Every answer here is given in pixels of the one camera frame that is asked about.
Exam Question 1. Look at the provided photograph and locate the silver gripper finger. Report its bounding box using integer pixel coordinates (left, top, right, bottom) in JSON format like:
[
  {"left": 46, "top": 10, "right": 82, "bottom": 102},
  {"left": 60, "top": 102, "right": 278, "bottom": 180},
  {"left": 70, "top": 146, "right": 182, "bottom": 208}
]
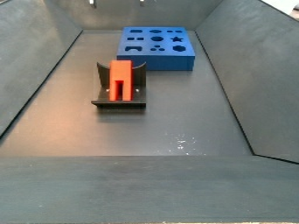
[
  {"left": 88, "top": 0, "right": 96, "bottom": 8},
  {"left": 139, "top": 0, "right": 146, "bottom": 7}
]

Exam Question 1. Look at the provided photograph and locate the red square-circle peg object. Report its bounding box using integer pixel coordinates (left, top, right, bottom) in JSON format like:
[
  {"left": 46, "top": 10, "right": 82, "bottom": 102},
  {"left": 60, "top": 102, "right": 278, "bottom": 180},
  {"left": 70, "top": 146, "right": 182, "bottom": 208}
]
[{"left": 110, "top": 60, "right": 134, "bottom": 101}]

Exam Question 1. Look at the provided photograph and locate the blue foam shape fixture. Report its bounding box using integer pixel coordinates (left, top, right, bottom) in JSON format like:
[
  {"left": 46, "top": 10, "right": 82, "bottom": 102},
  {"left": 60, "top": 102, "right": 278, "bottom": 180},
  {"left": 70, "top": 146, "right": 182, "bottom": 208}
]
[{"left": 116, "top": 26, "right": 195, "bottom": 71}]

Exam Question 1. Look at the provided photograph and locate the dark grey curved holder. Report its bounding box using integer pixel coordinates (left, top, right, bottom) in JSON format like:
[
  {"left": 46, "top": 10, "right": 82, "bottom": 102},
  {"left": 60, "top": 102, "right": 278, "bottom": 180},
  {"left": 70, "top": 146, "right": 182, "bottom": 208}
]
[{"left": 91, "top": 60, "right": 146, "bottom": 109}]

